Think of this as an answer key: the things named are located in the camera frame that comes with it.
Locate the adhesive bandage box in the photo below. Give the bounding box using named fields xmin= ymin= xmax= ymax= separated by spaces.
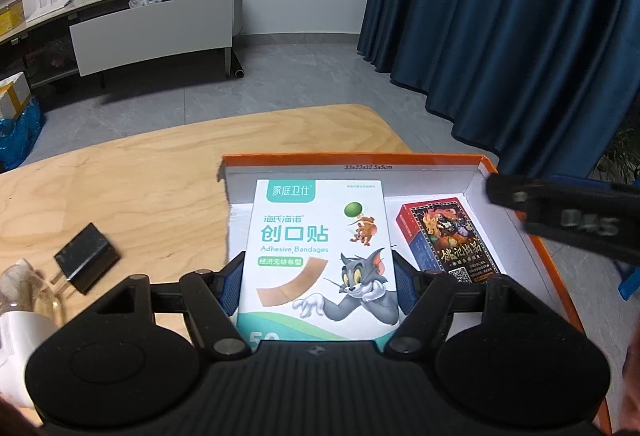
xmin=235 ymin=179 xmax=404 ymax=349

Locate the red card deck box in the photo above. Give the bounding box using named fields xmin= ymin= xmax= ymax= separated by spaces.
xmin=396 ymin=197 xmax=500 ymax=283

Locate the orange white cardboard tray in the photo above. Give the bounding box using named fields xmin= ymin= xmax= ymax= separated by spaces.
xmin=220 ymin=154 xmax=611 ymax=435

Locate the black power adapter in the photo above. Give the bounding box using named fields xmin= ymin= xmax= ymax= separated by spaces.
xmin=50 ymin=222 xmax=120 ymax=295

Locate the white mosquito repellent heater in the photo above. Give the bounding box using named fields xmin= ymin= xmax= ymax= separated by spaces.
xmin=0 ymin=259 xmax=65 ymax=409

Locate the blue curtain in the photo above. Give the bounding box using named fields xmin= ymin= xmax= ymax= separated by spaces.
xmin=358 ymin=0 xmax=639 ymax=178

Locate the blue plastic bag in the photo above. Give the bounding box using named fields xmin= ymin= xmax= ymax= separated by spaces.
xmin=0 ymin=98 xmax=46 ymax=173

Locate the white tv cabinet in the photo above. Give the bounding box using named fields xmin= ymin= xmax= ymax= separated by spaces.
xmin=1 ymin=0 xmax=243 ymax=88

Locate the white yellow cardboard box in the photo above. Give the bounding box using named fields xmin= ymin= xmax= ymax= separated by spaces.
xmin=0 ymin=72 xmax=32 ymax=119

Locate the yellow box on cabinet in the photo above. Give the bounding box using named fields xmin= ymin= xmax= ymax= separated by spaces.
xmin=0 ymin=0 xmax=25 ymax=35

